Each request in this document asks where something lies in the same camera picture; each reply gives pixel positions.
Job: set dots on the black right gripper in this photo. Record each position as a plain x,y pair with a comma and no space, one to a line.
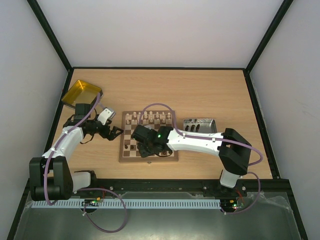
144,149

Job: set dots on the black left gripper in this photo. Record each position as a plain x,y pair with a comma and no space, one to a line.
111,136

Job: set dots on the wooden chess board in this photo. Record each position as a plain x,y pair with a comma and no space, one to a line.
155,119

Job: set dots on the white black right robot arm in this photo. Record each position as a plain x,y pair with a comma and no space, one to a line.
233,150

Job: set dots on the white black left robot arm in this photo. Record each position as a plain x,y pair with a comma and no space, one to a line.
50,178

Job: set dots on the left control circuit board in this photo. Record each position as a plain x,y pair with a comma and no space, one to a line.
93,202

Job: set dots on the control circuit board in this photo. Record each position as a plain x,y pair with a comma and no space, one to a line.
93,202
231,204

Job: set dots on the right control circuit board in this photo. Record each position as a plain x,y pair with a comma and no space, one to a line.
231,204

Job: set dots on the yellow metal tin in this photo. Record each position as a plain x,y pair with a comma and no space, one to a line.
81,92

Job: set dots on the silver metal tin tray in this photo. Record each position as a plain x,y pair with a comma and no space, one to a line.
200,125

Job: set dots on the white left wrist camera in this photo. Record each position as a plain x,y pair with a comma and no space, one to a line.
105,115

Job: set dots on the white slotted cable duct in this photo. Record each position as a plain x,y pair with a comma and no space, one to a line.
135,204

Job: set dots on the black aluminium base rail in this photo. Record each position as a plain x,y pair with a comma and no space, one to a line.
206,187

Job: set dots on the black enclosure frame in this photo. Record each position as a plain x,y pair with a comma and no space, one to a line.
50,35

